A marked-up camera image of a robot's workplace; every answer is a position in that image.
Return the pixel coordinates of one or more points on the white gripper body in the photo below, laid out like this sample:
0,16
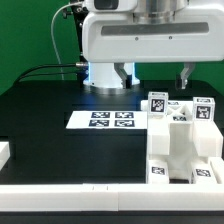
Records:
197,34

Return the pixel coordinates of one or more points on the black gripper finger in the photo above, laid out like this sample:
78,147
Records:
182,78
120,70

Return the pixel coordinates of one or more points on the small white tagged cube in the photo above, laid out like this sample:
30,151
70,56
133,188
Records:
157,103
203,108

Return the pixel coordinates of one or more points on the white chair seat block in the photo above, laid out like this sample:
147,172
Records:
181,147

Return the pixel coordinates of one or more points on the white chair back frame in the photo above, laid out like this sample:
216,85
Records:
207,139

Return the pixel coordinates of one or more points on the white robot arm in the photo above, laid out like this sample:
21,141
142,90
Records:
102,77

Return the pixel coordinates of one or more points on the white base tag sheet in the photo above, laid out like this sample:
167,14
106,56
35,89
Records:
107,120

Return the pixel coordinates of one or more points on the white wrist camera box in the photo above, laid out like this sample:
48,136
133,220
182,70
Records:
110,5

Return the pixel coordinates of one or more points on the black camera stand pole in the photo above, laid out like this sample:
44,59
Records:
79,12

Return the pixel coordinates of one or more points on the white right fence rail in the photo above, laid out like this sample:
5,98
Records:
217,165

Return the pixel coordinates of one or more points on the white fence rail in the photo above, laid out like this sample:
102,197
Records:
111,197
4,153
217,165

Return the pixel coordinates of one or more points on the white front fence rail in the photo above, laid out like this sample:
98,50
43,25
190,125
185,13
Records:
111,197

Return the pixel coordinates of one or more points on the white left fence rail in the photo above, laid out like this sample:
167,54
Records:
4,153

